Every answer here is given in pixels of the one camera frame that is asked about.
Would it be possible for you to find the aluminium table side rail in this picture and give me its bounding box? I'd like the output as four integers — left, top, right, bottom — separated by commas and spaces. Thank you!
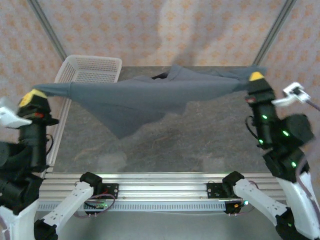
46, 97, 72, 173

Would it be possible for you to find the grey t-shirt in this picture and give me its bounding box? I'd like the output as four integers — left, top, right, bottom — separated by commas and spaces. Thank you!
32, 63, 268, 140

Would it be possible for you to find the aluminium frame post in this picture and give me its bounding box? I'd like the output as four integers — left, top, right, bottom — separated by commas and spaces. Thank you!
26, 0, 68, 61
251, 0, 297, 66

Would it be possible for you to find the white perforated plastic basket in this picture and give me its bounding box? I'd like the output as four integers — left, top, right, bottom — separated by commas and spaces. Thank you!
53, 54, 123, 85

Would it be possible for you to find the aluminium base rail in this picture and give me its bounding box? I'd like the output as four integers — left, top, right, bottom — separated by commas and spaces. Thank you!
39, 172, 286, 201

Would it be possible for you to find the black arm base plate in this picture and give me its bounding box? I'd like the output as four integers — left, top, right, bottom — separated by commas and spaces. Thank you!
206, 182, 226, 200
101, 183, 120, 200

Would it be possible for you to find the small lit circuit board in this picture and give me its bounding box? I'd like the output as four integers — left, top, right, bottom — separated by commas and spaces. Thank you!
83, 201, 109, 210
233, 199, 251, 209

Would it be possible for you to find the white slotted cable duct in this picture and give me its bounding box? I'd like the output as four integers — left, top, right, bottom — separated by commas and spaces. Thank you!
37, 201, 227, 213

